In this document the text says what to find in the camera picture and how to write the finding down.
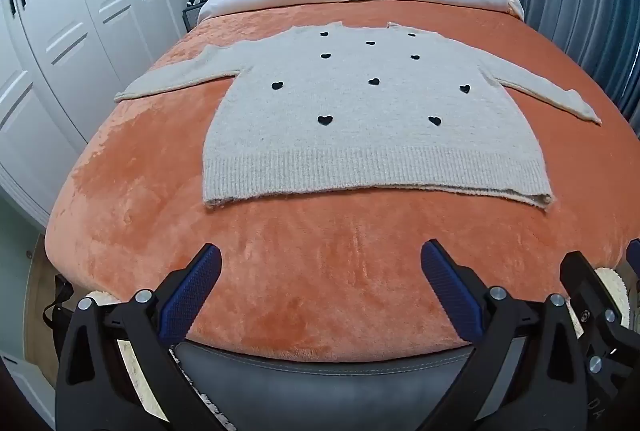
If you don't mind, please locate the white wardrobe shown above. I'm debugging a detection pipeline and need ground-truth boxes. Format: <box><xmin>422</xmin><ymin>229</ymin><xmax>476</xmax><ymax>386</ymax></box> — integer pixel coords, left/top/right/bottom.
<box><xmin>0</xmin><ymin>0</ymin><xmax>201</xmax><ymax>232</ymax></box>

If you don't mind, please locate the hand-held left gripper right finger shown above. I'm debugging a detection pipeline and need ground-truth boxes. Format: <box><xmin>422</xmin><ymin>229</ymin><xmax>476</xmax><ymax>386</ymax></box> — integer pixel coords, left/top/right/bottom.
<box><xmin>420</xmin><ymin>238</ymin><xmax>597</xmax><ymax>431</ymax></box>

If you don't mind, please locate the black bag strap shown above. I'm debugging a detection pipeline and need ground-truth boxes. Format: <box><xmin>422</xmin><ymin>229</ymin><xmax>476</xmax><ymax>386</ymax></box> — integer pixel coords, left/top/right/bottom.
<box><xmin>42</xmin><ymin>273</ymin><xmax>76</xmax><ymax>347</ymax></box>

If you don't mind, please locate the beige sweater with black hearts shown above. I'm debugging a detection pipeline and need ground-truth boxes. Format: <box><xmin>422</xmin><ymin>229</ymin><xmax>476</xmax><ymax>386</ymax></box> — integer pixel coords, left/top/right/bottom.
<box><xmin>114</xmin><ymin>22</ymin><xmax>602</xmax><ymax>210</ymax></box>

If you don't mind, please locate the dark grey leather footboard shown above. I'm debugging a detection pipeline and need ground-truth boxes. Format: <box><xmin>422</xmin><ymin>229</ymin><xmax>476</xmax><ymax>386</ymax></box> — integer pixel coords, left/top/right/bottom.
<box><xmin>170</xmin><ymin>341</ymin><xmax>501</xmax><ymax>431</ymax></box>

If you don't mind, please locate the white fleece mattress pad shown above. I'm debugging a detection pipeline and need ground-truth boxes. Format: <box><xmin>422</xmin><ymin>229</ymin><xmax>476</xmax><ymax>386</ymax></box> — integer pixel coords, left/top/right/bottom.
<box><xmin>595</xmin><ymin>267</ymin><xmax>632</xmax><ymax>327</ymax></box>

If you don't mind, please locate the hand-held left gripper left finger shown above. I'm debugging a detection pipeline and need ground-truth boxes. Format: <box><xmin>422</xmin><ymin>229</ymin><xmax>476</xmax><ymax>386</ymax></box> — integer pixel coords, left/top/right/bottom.
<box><xmin>54</xmin><ymin>242</ymin><xmax>232</xmax><ymax>431</ymax></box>

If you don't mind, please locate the orange plush blanket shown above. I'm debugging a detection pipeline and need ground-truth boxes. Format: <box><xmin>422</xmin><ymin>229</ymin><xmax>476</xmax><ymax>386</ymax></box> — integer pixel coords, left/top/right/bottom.
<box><xmin>44</xmin><ymin>1</ymin><xmax>640</xmax><ymax>363</ymax></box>

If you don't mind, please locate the floral patterned rug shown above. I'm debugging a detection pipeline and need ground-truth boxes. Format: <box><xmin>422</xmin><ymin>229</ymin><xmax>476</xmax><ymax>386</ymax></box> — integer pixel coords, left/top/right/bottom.
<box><xmin>192</xmin><ymin>388</ymin><xmax>237</xmax><ymax>431</ymax></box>

